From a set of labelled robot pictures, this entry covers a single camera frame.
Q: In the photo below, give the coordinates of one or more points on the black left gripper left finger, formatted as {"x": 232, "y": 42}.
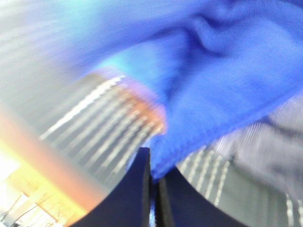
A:
{"x": 128, "y": 205}

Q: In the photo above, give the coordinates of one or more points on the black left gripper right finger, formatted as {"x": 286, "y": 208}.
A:
{"x": 179, "y": 205}

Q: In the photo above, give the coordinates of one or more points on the blue microfibre towel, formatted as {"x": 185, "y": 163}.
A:
{"x": 213, "y": 65}

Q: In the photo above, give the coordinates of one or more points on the grey perforated plastic basket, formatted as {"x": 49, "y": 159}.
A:
{"x": 254, "y": 175}

